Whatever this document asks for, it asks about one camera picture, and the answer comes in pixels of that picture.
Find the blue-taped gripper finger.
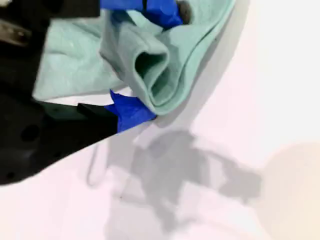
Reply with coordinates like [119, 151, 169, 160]
[99, 0, 194, 29]
[42, 89, 158, 167]

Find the pale green T-shirt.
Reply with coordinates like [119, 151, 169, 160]
[32, 0, 237, 117]

